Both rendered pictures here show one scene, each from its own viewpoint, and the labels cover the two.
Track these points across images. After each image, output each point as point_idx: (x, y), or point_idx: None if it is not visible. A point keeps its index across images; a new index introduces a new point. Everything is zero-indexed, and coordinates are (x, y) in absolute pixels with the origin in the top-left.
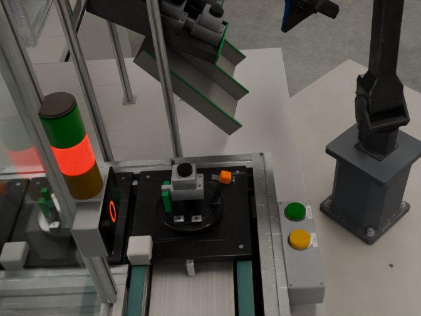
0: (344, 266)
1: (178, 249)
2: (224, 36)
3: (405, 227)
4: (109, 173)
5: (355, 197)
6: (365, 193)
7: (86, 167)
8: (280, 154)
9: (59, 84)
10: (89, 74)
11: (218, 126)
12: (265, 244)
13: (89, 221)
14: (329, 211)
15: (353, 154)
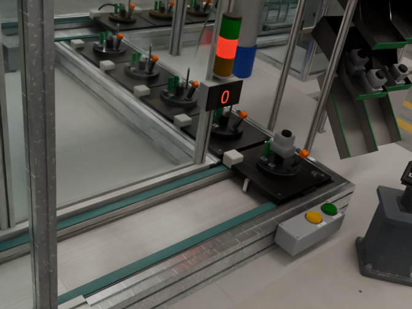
0: (331, 268)
1: (249, 171)
2: (376, 93)
3: (397, 290)
4: (238, 81)
5: (374, 232)
6: (378, 228)
7: (225, 55)
8: (370, 207)
9: (292, 102)
10: (314, 108)
11: (337, 149)
12: (293, 205)
13: (209, 83)
14: (358, 243)
15: (389, 198)
